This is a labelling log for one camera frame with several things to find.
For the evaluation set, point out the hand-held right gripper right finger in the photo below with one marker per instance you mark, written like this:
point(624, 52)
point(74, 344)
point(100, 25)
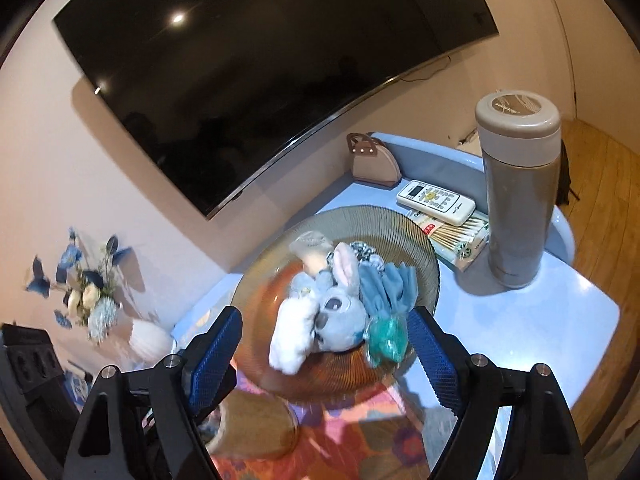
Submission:
point(432, 355)

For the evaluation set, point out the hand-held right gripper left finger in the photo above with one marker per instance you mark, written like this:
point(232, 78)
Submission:
point(215, 355)

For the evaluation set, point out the small green pouch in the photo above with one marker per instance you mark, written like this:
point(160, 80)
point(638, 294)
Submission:
point(387, 340)

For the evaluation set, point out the blue cloth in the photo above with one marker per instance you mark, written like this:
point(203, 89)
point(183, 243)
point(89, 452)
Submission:
point(390, 290)

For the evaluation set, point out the blue bunny plush toy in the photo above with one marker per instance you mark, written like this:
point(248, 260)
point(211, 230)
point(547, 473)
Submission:
point(340, 310)

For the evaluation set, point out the dark patterned scrunchie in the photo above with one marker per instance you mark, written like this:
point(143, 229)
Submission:
point(367, 255)

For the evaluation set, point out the small blond doll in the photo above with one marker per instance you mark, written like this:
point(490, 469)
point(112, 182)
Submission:
point(312, 255)

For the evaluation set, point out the ribbed glass plate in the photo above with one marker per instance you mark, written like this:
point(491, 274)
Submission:
point(350, 220)

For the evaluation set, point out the white ribbed vase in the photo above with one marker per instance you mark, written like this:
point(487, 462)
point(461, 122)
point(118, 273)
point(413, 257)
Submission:
point(147, 342)

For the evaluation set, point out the bamboo pen holder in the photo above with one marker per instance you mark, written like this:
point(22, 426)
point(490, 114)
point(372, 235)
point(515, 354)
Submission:
point(255, 425)

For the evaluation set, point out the blue and white artificial flowers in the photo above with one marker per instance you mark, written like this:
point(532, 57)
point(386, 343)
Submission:
point(95, 305)

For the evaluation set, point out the pack of cotton swabs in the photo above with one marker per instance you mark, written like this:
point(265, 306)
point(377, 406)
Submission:
point(457, 245)

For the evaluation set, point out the orange floral table mat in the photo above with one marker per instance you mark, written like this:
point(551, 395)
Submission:
point(350, 440)

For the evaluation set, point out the white remote control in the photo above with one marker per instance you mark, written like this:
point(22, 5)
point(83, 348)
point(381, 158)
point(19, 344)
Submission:
point(435, 200)

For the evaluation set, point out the grey thermos bottle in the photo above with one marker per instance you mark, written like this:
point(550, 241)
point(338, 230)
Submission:
point(520, 200)

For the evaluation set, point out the brown purse-shaped holder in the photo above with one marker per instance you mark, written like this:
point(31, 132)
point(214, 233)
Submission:
point(372, 165)

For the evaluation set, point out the black bag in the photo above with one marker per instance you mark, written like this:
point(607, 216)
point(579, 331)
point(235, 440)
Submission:
point(565, 175)

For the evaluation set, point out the black wall television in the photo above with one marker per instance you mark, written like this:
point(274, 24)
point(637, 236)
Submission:
point(250, 85)

